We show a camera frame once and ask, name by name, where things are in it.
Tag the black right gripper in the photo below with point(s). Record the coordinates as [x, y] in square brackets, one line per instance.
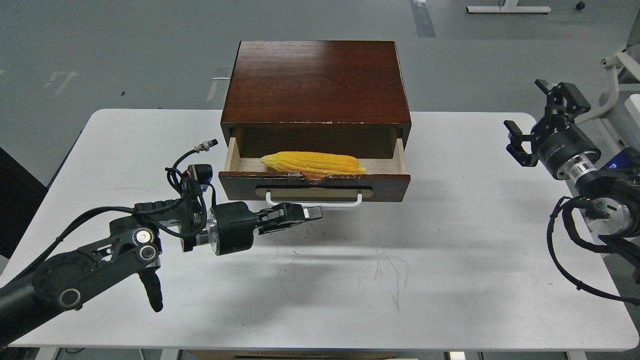
[555, 147]

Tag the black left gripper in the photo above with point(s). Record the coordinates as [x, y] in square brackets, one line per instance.
[235, 223]

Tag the yellow corn cob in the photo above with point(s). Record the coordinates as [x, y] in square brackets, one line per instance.
[313, 165]

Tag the wooden drawer with white handle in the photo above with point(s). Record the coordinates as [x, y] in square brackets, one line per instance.
[247, 179]

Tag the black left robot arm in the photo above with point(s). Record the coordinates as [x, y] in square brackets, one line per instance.
[56, 283]

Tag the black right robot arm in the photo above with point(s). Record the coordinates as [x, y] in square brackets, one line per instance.
[608, 196]

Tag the dark wooden cabinet box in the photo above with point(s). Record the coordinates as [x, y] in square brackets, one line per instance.
[316, 82]

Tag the white table base background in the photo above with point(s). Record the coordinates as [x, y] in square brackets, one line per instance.
[508, 7]

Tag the white frame stand right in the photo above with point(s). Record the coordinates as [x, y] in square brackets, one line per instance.
[617, 114]

